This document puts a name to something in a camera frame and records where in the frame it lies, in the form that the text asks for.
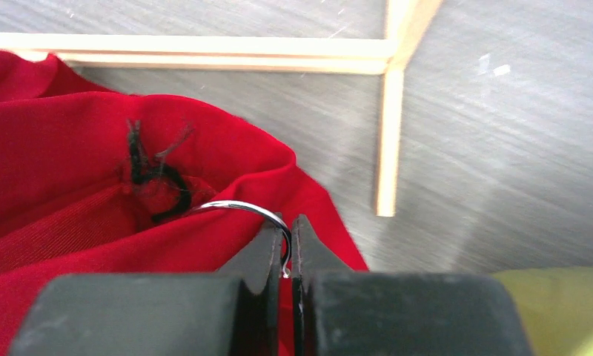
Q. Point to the wooden clothes rack frame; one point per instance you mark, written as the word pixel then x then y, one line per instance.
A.
pixel 405 25

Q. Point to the wooden hanger with metal hook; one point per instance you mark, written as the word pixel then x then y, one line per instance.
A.
pixel 270 216

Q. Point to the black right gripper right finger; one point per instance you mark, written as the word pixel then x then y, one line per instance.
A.
pixel 340 311

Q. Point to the red garment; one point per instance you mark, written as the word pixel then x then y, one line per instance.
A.
pixel 68 205

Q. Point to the green plastic laundry basket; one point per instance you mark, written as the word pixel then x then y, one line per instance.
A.
pixel 556 307

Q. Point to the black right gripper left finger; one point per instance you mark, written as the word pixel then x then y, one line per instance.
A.
pixel 231 311

